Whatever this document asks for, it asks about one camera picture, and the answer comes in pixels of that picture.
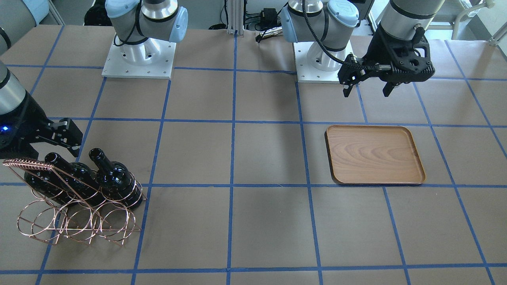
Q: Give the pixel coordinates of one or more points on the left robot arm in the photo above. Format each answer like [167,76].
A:
[330,24]

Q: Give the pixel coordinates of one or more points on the wooden tray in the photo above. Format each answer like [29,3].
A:
[373,154]

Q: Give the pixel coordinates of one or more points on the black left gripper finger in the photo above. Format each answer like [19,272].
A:
[347,89]
[388,88]

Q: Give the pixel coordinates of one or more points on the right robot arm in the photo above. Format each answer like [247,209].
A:
[135,21]

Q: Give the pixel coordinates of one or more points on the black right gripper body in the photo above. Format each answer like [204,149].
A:
[24,118]

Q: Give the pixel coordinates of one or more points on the black wine bottle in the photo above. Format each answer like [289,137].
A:
[47,183]
[79,177]
[115,180]

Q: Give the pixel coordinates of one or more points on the copper wire bottle basket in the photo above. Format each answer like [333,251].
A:
[46,221]

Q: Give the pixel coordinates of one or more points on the aluminium frame post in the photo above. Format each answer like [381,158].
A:
[235,16]

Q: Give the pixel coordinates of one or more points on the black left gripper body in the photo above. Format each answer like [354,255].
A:
[379,50]

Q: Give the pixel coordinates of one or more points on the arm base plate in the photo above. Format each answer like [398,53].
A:
[313,65]
[152,59]

